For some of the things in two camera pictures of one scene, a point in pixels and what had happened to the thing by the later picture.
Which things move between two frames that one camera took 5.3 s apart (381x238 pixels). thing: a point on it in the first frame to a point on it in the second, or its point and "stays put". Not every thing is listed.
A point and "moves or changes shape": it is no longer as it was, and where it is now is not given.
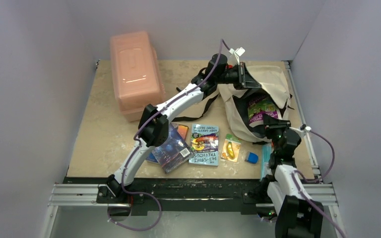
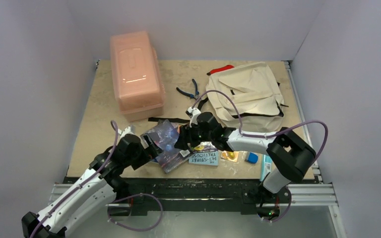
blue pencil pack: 266,169 stays put
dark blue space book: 175,151 stays put
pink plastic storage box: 137,74 stays put
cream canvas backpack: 245,109 moves or changes shape
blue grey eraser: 252,157 stays put
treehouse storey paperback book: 205,144 stays put
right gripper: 276,124 to 184,138
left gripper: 244,79 to 148,153
